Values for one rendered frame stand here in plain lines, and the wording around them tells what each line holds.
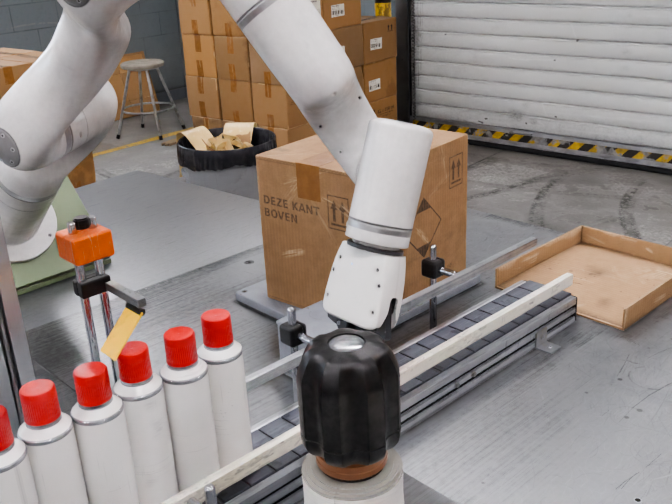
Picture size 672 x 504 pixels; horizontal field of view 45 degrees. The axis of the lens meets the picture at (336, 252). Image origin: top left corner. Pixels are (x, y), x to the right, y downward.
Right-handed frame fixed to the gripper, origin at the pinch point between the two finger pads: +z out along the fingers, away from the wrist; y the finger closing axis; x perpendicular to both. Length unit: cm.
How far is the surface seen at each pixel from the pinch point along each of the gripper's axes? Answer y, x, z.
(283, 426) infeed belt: -2.1, -7.8, 9.6
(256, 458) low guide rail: 4.3, -17.5, 9.7
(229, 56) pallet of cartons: -323, 211, -60
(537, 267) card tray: -12, 62, -11
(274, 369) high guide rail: -3.1, -10.5, 2.0
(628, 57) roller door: -164, 374, -106
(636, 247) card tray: 0, 78, -19
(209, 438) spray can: 2.9, -23.9, 7.0
